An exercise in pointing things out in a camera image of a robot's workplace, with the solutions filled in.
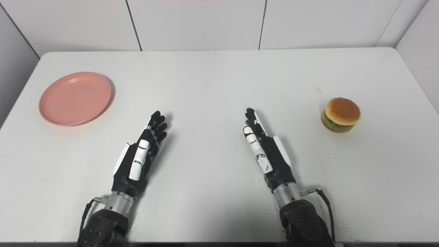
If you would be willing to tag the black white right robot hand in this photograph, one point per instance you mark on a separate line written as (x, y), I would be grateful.
(276, 161)

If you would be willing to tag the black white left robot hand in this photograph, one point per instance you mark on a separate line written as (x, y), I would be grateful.
(132, 178)

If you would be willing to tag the toy hamburger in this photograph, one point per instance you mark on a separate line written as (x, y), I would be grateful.
(342, 111)

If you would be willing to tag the pink round plate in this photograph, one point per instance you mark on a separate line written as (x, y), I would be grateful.
(75, 98)

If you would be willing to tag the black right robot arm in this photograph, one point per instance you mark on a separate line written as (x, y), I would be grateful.
(305, 223)

